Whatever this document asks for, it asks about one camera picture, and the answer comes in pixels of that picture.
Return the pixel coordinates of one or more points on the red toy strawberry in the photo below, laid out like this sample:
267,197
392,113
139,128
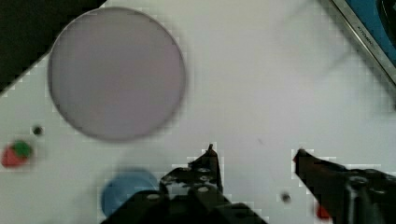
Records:
16,154

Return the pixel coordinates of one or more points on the blue bowl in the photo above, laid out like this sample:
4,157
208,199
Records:
120,188

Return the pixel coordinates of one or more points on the silver toaster oven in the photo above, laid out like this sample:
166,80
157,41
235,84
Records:
372,25

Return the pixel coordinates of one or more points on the lilac round plate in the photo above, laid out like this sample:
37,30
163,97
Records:
116,74

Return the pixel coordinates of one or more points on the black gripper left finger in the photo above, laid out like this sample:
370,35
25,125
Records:
203,171

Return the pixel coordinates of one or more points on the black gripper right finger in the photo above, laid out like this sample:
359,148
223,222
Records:
349,196

